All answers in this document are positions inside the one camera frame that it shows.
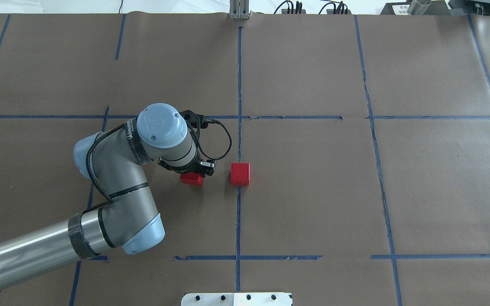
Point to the red block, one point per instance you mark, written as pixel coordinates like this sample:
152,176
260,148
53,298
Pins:
240,174
191,178

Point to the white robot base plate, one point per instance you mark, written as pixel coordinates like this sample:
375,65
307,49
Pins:
238,299

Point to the aluminium frame post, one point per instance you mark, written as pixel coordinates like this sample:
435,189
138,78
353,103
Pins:
239,10

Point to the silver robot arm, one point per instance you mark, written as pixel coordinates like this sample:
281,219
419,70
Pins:
128,218

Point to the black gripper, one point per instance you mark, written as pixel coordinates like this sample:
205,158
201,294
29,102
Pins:
206,167

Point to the metal cup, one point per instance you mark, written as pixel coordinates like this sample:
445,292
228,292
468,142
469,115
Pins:
418,7

